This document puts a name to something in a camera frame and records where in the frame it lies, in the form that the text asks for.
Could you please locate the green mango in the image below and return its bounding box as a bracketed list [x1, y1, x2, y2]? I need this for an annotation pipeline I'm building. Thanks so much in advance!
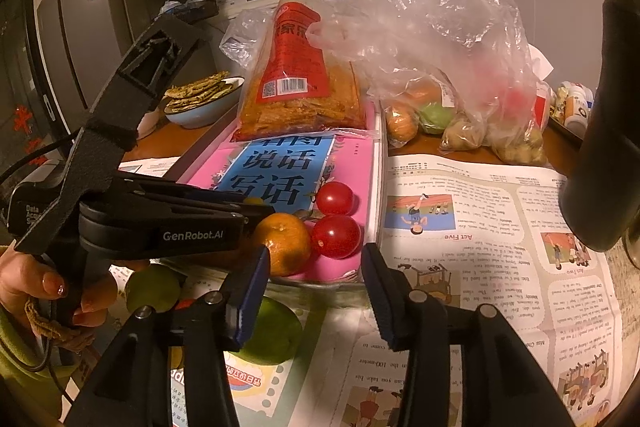
[236, 297, 303, 365]
[125, 263, 181, 313]

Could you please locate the small brown-green fruit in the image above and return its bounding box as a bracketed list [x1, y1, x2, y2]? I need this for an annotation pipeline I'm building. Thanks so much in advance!
[243, 197, 266, 205]

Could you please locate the orange tangerine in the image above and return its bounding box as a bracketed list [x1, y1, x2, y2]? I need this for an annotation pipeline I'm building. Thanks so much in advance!
[252, 212, 311, 277]

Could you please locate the red cherry tomato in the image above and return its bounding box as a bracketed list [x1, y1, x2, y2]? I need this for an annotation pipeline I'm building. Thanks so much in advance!
[316, 181, 355, 216]
[311, 215, 361, 259]

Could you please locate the person's left hand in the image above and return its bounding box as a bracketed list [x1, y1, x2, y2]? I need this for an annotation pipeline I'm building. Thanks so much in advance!
[1, 244, 117, 332]

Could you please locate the blue bowl of flatbreads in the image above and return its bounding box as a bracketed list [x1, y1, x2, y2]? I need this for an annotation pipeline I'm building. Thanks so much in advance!
[164, 72, 244, 129]

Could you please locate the small white bowl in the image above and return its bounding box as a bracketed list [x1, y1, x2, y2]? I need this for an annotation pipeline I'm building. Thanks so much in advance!
[137, 109, 160, 140]

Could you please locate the grey refrigerator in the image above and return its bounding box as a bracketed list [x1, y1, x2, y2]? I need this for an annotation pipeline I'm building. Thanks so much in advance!
[24, 0, 216, 143]

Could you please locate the red-labelled snack bag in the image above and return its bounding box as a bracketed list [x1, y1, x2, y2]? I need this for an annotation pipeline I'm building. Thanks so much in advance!
[232, 0, 367, 142]

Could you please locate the English student newspaper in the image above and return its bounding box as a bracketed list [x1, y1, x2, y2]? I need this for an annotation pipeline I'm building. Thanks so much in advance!
[226, 155, 626, 426]

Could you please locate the pink blue Chinese book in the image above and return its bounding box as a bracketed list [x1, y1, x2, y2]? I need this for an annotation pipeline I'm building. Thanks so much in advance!
[188, 100, 377, 284]

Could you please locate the black thermos flask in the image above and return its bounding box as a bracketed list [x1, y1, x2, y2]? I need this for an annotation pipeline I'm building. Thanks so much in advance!
[560, 0, 639, 251]

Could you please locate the clear plastic bag of fruit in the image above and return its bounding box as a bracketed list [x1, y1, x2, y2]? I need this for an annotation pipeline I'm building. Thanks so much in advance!
[220, 0, 547, 166]

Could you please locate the white medicine bottle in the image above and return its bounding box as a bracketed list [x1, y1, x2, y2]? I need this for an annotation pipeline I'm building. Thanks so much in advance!
[564, 92, 589, 139]

